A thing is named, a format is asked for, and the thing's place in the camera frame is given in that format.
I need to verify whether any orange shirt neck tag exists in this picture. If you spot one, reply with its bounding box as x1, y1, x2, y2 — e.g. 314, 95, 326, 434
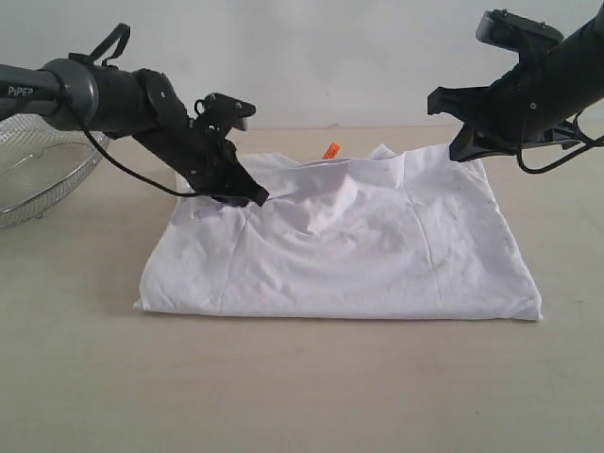
322, 143, 341, 159

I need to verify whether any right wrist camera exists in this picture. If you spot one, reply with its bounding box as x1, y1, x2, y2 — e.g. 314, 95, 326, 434
476, 9, 563, 55

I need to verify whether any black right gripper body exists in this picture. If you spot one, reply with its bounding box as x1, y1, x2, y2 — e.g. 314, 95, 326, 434
471, 63, 595, 155

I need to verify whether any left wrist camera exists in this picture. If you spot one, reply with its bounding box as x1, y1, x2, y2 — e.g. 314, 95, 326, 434
193, 92, 257, 134

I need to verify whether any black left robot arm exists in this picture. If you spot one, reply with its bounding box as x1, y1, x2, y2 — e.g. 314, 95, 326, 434
1, 59, 269, 207

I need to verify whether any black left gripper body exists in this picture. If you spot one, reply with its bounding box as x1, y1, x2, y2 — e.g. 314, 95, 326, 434
136, 125, 245, 193

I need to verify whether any metal mesh basket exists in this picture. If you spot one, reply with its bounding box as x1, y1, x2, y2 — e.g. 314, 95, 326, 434
1, 114, 102, 229

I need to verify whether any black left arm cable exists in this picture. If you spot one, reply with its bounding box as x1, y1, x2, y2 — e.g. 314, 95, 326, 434
56, 23, 199, 199

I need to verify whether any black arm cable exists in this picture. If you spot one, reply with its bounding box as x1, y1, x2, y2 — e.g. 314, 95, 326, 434
56, 23, 199, 199
516, 108, 604, 176

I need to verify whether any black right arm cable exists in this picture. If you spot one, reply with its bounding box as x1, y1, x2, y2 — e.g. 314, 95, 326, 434
516, 108, 604, 176

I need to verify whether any white t-shirt red print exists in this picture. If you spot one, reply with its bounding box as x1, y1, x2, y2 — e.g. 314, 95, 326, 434
135, 144, 542, 321

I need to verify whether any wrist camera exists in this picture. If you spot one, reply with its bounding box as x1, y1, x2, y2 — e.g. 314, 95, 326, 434
193, 92, 257, 134
476, 9, 563, 55

